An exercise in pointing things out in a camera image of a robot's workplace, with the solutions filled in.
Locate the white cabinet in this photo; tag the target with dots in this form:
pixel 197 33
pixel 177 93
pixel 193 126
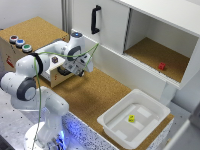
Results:
pixel 160 20

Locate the white plastic box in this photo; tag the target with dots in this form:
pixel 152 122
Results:
pixel 116 123

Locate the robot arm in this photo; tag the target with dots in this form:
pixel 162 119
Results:
pixel 23 68

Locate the yellow block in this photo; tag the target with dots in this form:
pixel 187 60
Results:
pixel 132 118

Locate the green button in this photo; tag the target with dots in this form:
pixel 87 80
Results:
pixel 26 47

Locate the wooden drawer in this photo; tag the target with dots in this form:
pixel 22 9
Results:
pixel 53 76

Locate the white sliding door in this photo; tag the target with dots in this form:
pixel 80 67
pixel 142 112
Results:
pixel 111 23

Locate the red button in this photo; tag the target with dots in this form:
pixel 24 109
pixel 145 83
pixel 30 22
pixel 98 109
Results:
pixel 13 38

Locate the blue button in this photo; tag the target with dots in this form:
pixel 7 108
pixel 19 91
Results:
pixel 20 42

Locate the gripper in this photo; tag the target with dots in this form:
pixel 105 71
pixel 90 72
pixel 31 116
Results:
pixel 77 64

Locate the wooden drawer box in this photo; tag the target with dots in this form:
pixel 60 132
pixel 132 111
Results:
pixel 36 31

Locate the pink block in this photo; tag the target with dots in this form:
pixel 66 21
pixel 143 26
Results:
pixel 162 66

